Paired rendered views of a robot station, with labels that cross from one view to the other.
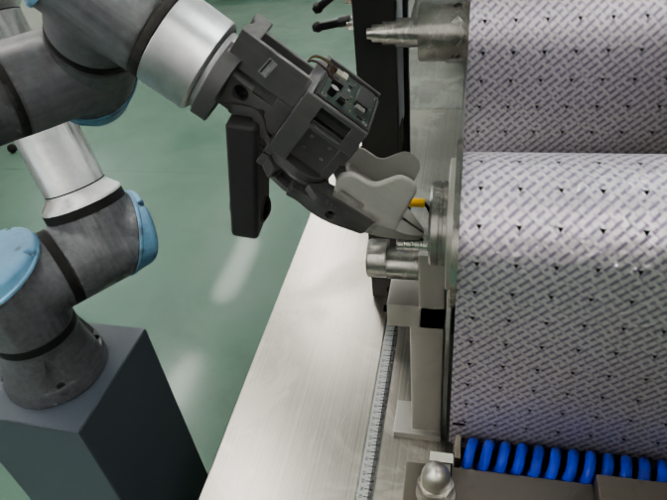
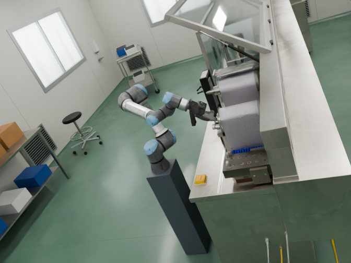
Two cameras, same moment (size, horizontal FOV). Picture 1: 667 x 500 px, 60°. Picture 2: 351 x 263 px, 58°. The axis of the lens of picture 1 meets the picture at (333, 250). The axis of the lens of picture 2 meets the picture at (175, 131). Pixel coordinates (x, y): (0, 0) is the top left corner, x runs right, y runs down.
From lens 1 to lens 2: 1.56 m
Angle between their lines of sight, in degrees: 13
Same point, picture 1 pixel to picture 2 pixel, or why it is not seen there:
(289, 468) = (209, 169)
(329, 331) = (213, 149)
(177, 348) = not seen: hidden behind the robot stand
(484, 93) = (225, 98)
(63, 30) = (169, 105)
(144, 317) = not seen: hidden behind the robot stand
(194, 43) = (184, 103)
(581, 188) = (232, 109)
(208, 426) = not seen: hidden behind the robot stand
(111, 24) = (175, 103)
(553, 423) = (244, 144)
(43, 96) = (166, 113)
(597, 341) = (242, 128)
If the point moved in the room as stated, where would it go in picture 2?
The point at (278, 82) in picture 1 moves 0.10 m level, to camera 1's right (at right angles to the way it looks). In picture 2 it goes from (194, 105) to (209, 99)
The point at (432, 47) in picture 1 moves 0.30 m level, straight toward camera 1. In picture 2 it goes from (216, 93) to (213, 114)
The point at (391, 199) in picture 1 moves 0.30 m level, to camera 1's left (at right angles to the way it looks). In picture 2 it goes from (210, 116) to (166, 131)
